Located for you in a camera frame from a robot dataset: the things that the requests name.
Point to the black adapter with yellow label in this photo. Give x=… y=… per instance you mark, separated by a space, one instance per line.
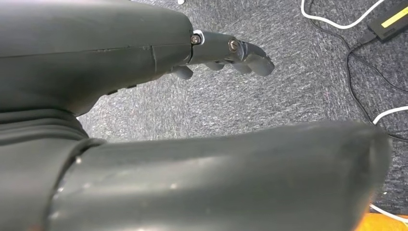
x=390 y=20

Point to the yellow foil mat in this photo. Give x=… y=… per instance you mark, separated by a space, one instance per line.
x=382 y=224

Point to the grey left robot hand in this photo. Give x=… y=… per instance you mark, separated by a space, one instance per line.
x=79 y=51

